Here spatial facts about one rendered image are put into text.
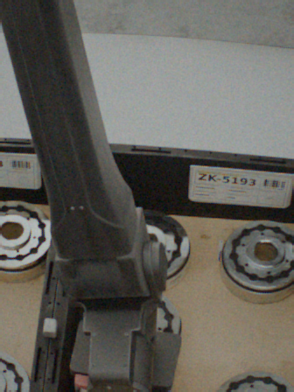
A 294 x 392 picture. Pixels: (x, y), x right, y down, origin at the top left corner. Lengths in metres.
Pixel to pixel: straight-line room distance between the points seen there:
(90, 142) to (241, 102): 0.87
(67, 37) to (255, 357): 0.56
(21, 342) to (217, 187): 0.30
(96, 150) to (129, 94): 0.85
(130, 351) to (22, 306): 0.36
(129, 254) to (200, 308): 0.38
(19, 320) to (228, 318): 0.24
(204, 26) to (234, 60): 1.17
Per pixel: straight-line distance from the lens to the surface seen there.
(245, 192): 1.26
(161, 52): 1.71
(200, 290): 1.23
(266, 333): 1.20
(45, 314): 1.09
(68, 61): 0.74
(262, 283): 1.21
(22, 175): 1.28
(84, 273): 0.87
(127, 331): 0.89
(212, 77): 1.67
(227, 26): 2.88
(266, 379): 1.14
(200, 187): 1.26
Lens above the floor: 1.83
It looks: 49 degrees down
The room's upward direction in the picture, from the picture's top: 2 degrees clockwise
